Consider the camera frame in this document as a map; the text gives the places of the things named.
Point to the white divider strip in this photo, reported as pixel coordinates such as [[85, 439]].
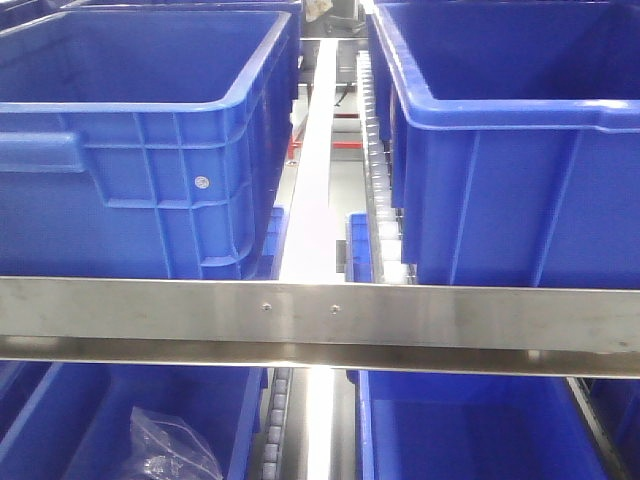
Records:
[[308, 255]]

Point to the white roller track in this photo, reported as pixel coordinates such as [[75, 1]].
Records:
[[384, 221]]

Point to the blue bin top left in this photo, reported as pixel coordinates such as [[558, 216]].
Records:
[[142, 143]]

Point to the blue bin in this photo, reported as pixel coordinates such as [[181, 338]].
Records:
[[142, 143], [463, 426], [516, 140], [76, 422]]

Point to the blue bin lower right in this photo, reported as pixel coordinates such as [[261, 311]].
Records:
[[463, 426]]

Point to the blue bin top right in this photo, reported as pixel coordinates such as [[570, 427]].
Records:
[[516, 140]]

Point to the clear plastic bag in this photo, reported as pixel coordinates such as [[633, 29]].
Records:
[[166, 447]]

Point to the blue bin lower left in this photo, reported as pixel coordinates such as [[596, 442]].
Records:
[[76, 422]]

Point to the upper steel shelf rail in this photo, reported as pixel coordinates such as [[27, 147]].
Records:
[[553, 332]]

